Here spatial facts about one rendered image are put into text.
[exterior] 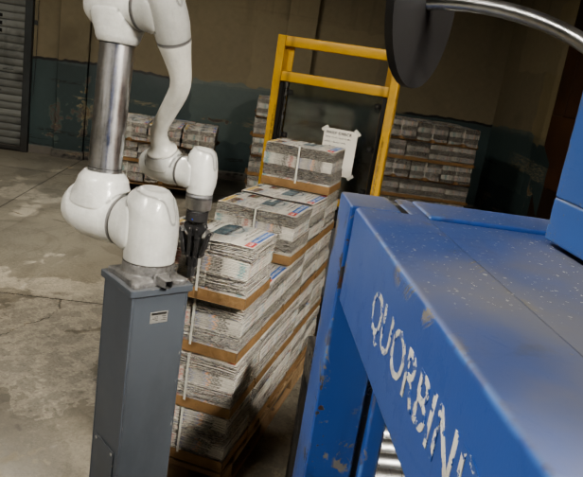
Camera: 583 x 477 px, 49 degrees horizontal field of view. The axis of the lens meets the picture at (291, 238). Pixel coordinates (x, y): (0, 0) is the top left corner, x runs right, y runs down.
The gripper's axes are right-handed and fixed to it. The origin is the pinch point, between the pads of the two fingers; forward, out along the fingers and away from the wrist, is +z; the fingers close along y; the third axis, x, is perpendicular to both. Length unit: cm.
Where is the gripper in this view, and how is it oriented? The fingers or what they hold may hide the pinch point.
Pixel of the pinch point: (191, 266)
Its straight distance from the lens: 225.0
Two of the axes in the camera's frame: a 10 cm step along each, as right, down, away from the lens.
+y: -9.5, -2.1, 2.3
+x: -2.8, 2.1, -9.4
